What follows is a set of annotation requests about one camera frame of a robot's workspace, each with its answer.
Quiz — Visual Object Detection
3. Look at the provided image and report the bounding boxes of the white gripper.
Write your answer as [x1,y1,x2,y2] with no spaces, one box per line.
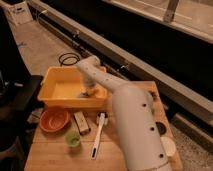
[83,75,97,95]

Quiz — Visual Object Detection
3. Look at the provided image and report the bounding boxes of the blue grey towel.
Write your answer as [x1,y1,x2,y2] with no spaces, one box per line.
[78,92,90,98]

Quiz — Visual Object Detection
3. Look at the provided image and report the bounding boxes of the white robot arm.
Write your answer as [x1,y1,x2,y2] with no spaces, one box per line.
[76,56,172,171]

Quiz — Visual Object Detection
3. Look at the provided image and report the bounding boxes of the yellow plastic tray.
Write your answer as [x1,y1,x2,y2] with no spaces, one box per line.
[38,66,108,108]

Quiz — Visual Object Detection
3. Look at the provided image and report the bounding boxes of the wooden block box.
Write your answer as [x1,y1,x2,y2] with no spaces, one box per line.
[74,111,91,135]

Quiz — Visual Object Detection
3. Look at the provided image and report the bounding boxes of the white dish brush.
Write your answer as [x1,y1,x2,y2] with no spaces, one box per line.
[91,112,108,160]

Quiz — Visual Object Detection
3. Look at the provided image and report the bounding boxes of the orange plastic bowl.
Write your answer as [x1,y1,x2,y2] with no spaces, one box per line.
[39,106,70,133]

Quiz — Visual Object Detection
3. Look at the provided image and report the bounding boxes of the green plastic cup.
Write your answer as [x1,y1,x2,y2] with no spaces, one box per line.
[65,131,80,148]

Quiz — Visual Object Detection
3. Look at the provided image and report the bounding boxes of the dark red grapes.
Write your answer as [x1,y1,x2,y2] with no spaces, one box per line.
[151,92,158,100]

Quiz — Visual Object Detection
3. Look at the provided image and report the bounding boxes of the black side table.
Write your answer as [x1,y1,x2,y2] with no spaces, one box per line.
[0,75,43,122]

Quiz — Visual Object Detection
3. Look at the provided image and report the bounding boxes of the dark metal can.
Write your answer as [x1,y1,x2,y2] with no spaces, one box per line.
[156,122,167,135]

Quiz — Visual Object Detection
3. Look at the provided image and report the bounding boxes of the white box on floor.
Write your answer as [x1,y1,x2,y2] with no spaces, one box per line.
[8,1,33,26]

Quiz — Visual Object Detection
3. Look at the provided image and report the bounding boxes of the black coiled cable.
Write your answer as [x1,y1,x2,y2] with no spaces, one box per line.
[58,52,81,67]

